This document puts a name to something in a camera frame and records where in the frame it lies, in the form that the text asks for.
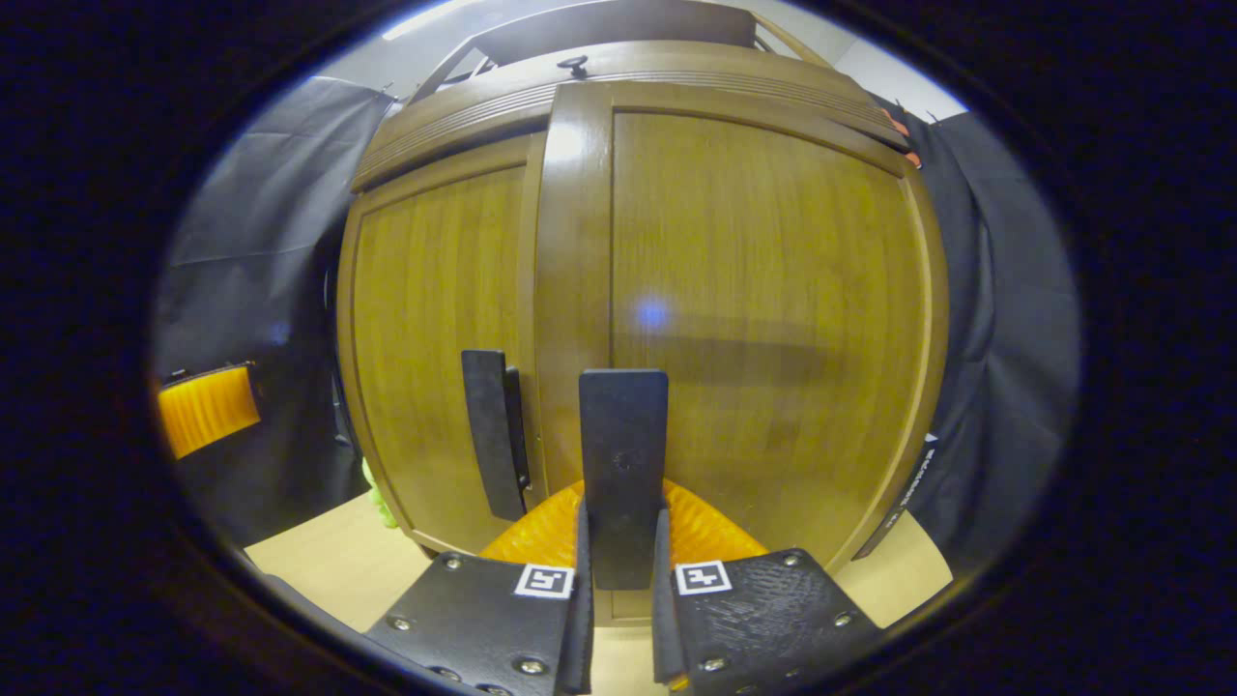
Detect black backdrop cloth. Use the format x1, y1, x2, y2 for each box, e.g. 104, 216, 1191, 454
150, 75, 1081, 571

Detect green frog plush toy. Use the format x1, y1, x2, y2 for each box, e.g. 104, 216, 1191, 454
361, 457, 399, 530

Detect wooden drawer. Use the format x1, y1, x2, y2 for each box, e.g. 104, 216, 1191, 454
353, 39, 914, 189

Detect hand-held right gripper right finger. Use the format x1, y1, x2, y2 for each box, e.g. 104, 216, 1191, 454
652, 478, 885, 696

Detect black door handle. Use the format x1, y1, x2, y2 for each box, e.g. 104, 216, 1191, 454
461, 349, 532, 523
578, 368, 670, 591

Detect wooden cabinet door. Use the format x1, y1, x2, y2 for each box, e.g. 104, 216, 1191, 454
336, 130, 547, 557
533, 80, 951, 624

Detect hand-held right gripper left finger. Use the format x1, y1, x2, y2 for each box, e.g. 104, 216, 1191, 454
365, 478, 595, 696

